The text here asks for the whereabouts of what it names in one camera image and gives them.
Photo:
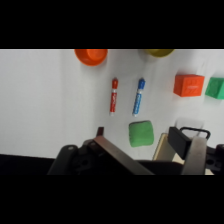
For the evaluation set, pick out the blue marker pen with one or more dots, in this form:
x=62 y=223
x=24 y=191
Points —
x=138 y=98

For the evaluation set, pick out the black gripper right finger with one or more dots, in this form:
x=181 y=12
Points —
x=195 y=156

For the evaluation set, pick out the orange-red cube block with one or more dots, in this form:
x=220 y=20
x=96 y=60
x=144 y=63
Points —
x=188 y=85

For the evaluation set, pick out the yellow plastic bowl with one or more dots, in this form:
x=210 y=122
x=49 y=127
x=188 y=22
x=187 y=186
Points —
x=159 y=52

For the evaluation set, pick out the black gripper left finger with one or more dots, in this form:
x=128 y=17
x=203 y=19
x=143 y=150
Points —
x=116 y=154

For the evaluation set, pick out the light wooden block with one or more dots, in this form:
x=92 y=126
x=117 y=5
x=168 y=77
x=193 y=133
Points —
x=164 y=148

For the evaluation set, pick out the green cube block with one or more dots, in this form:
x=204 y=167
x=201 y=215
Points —
x=216 y=88

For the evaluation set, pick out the green rounded soft sponge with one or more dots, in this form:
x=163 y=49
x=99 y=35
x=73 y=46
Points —
x=141 y=134

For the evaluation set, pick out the red marker pen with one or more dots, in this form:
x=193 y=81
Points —
x=113 y=98

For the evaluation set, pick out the orange plastic bowl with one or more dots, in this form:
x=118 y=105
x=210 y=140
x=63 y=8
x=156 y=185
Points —
x=90 y=56

